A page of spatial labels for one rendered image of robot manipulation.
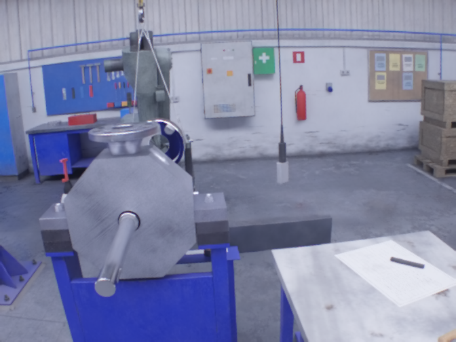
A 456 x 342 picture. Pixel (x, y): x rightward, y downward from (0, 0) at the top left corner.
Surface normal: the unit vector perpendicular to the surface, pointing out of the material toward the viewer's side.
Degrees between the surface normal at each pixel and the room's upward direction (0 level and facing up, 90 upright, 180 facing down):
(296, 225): 90
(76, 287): 90
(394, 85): 90
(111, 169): 90
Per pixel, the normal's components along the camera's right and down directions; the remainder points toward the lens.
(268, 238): 0.08, 0.26
